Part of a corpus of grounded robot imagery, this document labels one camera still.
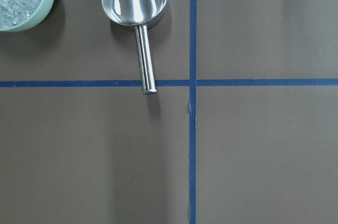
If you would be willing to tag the steel ice scoop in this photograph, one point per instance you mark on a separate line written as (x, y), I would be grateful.
(138, 16)

